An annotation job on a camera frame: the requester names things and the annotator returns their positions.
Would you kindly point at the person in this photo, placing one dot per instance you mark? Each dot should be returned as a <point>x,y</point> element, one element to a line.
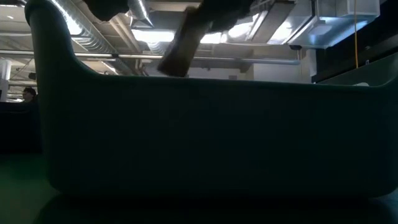
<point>29,93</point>

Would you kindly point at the silver spiral air duct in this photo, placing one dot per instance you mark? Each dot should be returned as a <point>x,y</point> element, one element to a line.
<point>90,40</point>

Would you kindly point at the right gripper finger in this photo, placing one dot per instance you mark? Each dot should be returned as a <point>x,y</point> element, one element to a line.
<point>227,15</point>

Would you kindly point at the light blue plastic bin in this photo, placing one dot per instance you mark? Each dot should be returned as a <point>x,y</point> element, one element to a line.
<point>186,133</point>

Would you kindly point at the silver rectangular air duct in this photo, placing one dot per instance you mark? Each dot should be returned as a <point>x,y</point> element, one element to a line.
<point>326,34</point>

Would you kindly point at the grey ceiling pipe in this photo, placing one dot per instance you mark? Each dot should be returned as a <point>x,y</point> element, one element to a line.
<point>264,60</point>

